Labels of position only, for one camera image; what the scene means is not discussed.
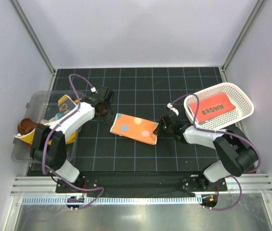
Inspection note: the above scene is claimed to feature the orange polka dot towel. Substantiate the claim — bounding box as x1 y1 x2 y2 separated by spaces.
110 113 158 145

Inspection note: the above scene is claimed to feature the yellow blue patterned towel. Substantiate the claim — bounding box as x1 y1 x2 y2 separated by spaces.
15 94 78 147

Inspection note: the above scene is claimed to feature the brown bear towel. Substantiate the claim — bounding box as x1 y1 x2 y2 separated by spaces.
186 93 236 124

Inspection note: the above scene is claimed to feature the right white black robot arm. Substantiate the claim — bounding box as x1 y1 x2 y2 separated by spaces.
153 114 261 191

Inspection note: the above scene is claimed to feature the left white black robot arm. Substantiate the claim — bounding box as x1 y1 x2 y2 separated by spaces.
30 86 114 193

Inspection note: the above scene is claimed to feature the black grid mat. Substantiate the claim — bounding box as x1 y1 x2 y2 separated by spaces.
51 67 223 172

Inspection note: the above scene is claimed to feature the white perforated plastic basket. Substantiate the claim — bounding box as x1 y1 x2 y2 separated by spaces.
184 82 254 130

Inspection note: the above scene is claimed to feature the clear plastic bin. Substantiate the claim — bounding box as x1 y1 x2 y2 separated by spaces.
12 90 77 163

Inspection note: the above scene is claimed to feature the dark brown towel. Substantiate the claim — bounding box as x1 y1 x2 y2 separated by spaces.
17 118 39 135

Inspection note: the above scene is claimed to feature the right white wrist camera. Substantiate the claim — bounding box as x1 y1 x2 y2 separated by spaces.
166 103 179 116

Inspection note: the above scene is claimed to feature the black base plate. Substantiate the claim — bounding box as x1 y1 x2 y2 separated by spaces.
55 170 228 195

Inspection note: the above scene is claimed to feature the slotted cable duct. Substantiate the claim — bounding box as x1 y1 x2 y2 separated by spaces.
21 195 202 206

